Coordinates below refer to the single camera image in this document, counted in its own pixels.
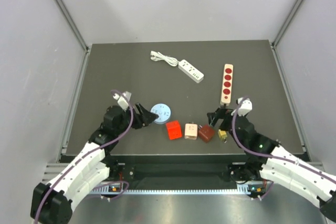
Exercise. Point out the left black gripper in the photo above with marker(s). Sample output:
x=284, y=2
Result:
x=148, y=117

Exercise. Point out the cream power strip red sockets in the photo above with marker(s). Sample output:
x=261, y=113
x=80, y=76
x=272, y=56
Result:
x=226, y=91

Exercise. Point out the brown cube plug adapter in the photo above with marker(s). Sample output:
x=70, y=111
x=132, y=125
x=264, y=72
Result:
x=205, y=133

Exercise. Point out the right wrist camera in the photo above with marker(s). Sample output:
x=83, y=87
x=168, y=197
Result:
x=244, y=106

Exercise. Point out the round light blue socket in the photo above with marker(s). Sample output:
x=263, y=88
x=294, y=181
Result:
x=163, y=112

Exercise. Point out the pink cube plug adapter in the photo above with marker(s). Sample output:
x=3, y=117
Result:
x=191, y=131

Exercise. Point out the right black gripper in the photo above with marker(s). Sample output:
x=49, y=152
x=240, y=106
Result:
x=226, y=114

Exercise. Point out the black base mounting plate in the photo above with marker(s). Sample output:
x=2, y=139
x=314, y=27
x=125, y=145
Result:
x=227, y=167

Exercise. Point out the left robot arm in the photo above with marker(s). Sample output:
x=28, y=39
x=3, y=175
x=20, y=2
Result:
x=55, y=201

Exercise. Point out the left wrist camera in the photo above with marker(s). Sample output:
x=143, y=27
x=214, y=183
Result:
x=123, y=101

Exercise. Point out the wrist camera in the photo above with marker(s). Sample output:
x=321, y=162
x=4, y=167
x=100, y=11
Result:
x=244, y=106
x=123, y=101

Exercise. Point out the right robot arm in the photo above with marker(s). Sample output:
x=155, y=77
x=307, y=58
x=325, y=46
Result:
x=271, y=161

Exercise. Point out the yellow cube plug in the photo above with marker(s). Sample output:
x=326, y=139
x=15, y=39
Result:
x=222, y=136

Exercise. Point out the red cube plug adapter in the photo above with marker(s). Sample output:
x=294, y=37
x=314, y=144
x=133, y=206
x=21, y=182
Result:
x=174, y=130

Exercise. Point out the white power strip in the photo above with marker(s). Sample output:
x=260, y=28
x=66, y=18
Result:
x=190, y=71

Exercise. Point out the slotted cable duct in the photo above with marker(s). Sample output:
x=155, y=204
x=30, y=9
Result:
x=244, y=189

